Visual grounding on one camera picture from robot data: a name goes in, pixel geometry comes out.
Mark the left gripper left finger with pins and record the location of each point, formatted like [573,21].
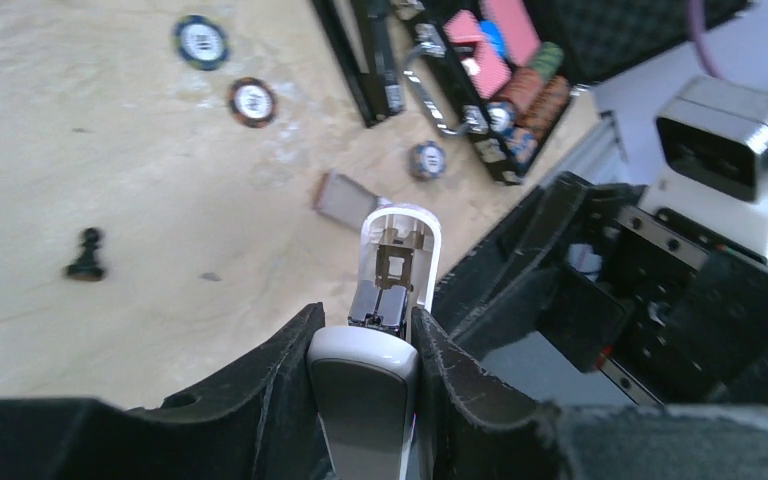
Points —
[253,419]

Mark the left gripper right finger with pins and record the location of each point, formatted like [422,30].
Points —
[473,425]

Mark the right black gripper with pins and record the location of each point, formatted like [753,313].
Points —
[675,313]

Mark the white stapler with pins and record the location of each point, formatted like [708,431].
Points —
[364,375]

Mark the black stapler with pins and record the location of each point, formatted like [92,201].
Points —
[359,38]

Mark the red white staple box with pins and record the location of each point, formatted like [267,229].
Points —
[345,201]

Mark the black chess pawn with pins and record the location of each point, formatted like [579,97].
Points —
[86,266]

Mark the pink playing card deck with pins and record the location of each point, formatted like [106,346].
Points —
[486,69]

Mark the black poker chip case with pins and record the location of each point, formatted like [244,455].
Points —
[583,43]

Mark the blue dealer button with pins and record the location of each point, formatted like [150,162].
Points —
[494,37]

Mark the orange 100 poker chip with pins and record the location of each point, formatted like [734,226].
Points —
[251,102]

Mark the blue 50 poker chip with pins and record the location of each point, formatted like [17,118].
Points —
[200,42]

